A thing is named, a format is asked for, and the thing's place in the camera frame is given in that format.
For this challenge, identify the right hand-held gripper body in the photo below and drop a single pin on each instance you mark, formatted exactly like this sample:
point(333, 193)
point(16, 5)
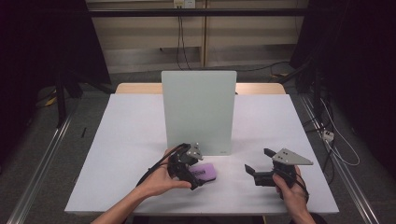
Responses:
point(288, 158)

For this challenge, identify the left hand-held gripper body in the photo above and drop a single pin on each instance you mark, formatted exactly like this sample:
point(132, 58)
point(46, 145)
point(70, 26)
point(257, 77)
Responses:
point(182, 158)

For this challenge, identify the purple whiteboard eraser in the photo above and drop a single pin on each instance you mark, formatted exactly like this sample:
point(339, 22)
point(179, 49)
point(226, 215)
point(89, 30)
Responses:
point(207, 171)

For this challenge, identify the small whiteboard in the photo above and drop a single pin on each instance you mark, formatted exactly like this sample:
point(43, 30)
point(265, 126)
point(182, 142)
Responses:
point(199, 105)

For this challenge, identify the person's left hand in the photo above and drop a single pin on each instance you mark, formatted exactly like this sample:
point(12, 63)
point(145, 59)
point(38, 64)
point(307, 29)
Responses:
point(158, 182)

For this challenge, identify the person's right hand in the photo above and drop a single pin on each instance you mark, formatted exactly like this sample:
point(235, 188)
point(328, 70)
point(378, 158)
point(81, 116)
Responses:
point(294, 197)

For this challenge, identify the white table cover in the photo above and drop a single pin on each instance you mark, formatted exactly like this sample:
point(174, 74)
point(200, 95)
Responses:
point(124, 130)

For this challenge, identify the wooden table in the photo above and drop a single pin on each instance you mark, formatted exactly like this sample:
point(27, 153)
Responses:
point(137, 88)

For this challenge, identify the small black pen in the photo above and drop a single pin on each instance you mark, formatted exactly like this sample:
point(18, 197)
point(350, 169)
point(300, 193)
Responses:
point(83, 132)

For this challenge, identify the black curtain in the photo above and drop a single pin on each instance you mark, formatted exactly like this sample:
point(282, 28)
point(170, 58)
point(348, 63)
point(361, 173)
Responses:
point(358, 46)
point(46, 40)

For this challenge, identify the black stand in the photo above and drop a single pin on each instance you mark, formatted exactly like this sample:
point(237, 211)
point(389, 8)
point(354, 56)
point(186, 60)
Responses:
point(61, 102)

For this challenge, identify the black horizontal bar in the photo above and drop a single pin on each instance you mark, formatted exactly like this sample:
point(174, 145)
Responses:
point(140, 12)

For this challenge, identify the metal floor rail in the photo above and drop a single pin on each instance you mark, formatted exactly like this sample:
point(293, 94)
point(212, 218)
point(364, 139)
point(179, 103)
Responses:
point(345, 177)
point(40, 174)

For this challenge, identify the white wall socket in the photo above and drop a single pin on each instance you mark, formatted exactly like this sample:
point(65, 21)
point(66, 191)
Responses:
point(184, 3)

